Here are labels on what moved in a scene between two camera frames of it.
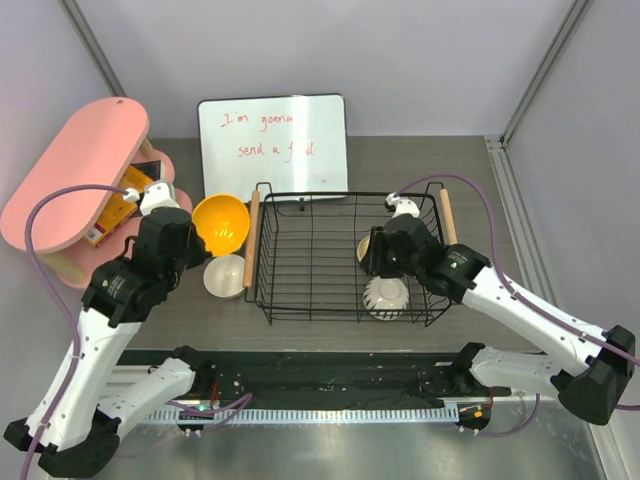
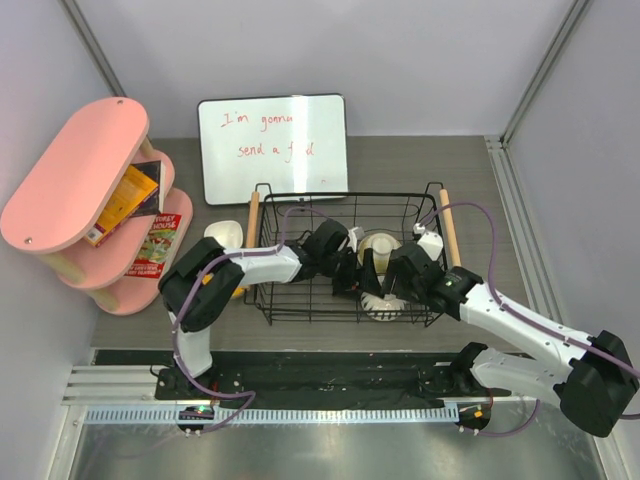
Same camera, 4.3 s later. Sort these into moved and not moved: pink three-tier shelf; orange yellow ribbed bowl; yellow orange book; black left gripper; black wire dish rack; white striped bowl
Moved: black left gripper; orange yellow ribbed bowl
Not moved: black wire dish rack; pink three-tier shelf; yellow orange book; white striped bowl
